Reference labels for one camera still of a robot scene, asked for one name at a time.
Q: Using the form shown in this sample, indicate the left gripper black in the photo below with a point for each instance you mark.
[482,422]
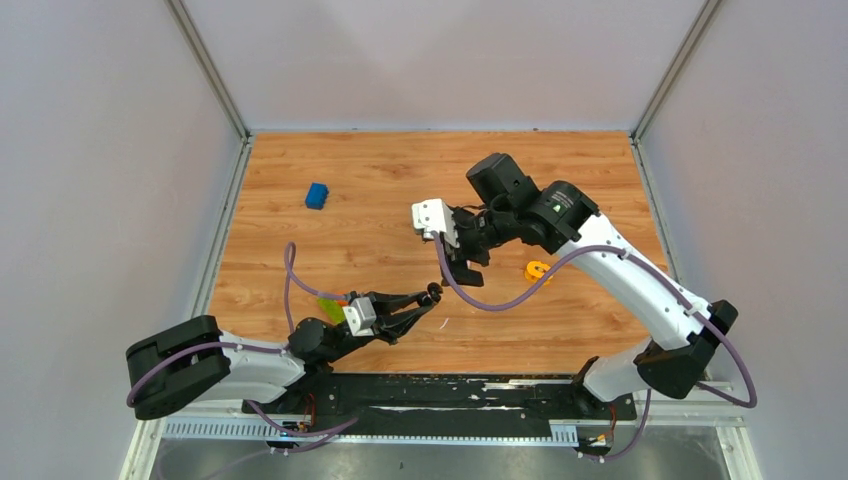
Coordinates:
[389,326]

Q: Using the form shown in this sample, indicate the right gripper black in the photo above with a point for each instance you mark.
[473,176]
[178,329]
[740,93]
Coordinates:
[456,257]

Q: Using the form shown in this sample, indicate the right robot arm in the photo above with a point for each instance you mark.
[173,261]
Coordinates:
[684,329]

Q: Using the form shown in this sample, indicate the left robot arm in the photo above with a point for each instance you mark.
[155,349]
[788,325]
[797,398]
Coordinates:
[197,361]

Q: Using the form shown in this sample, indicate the orange green toy block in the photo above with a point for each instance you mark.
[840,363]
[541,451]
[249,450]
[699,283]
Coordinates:
[332,309]

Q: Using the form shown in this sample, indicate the blue toy block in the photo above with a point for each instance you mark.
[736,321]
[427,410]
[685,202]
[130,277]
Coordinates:
[316,196]

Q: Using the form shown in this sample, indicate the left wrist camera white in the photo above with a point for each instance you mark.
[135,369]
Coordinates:
[360,317]

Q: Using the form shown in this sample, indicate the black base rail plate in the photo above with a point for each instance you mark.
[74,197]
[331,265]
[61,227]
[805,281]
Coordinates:
[443,406]

